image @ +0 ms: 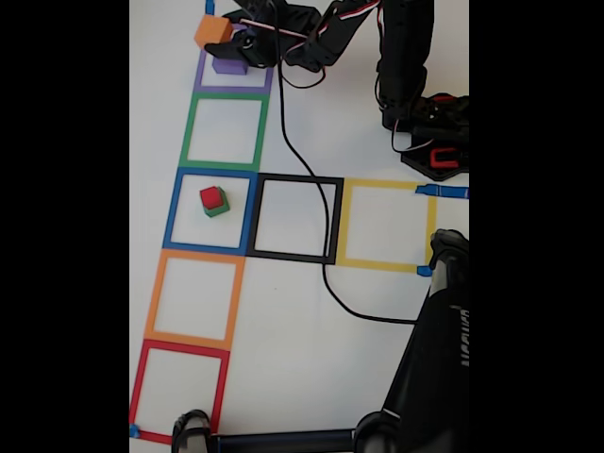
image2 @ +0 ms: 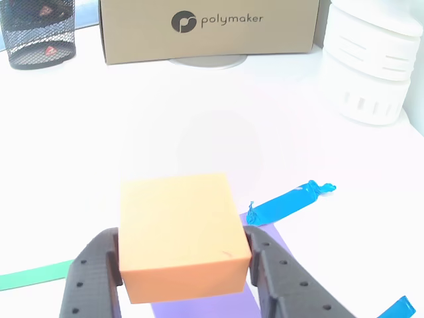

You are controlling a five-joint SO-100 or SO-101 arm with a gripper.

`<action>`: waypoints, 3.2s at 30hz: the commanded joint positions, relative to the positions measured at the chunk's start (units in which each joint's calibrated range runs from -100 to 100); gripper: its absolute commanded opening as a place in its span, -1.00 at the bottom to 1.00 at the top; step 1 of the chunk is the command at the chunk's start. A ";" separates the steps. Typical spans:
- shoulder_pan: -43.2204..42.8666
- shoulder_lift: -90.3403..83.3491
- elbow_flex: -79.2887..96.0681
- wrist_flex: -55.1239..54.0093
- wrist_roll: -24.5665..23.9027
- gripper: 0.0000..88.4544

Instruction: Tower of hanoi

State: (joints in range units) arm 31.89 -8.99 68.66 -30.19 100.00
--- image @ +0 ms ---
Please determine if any purple block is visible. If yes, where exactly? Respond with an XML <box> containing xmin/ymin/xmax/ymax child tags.
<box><xmin>211</xmin><ymin>27</ymin><xmax>251</xmax><ymax>76</ymax></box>

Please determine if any orange block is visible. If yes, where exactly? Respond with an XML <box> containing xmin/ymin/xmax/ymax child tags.
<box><xmin>194</xmin><ymin>14</ymin><xmax>235</xmax><ymax>49</ymax></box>

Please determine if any small red cube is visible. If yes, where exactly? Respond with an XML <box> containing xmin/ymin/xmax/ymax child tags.
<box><xmin>199</xmin><ymin>186</ymin><xmax>223</xmax><ymax>210</ymax></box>

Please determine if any green block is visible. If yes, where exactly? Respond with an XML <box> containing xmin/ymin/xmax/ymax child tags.
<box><xmin>202</xmin><ymin>187</ymin><xmax>231</xmax><ymax>220</ymax></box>

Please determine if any purple square frame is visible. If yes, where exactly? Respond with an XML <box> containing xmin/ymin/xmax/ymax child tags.
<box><xmin>193</xmin><ymin>23</ymin><xmax>279</xmax><ymax>95</ymax></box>

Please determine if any green square frame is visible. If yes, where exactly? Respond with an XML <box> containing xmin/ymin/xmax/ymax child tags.
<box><xmin>178</xmin><ymin>92</ymin><xmax>271</xmax><ymax>172</ymax></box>

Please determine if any black camera cable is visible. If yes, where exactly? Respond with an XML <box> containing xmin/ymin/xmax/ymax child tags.
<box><xmin>271</xmin><ymin>13</ymin><xmax>419</xmax><ymax>326</ymax></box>

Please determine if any black square frame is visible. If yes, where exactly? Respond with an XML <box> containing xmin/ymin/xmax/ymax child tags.
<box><xmin>245</xmin><ymin>173</ymin><xmax>344</xmax><ymax>265</ymax></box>

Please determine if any blue square frame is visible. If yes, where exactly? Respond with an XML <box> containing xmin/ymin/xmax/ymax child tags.
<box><xmin>162</xmin><ymin>167</ymin><xmax>260</xmax><ymax>257</ymax></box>

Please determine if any yellow square frame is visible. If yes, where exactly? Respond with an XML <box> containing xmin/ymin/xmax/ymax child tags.
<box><xmin>335</xmin><ymin>177</ymin><xmax>438</xmax><ymax>275</ymax></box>

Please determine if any orange square frame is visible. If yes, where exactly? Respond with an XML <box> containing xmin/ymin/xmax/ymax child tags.
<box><xmin>143</xmin><ymin>248</ymin><xmax>246</xmax><ymax>351</ymax></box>

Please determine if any red square frame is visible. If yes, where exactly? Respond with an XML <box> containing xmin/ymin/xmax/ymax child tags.
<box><xmin>128</xmin><ymin>338</ymin><xmax>231</xmax><ymax>447</ymax></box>

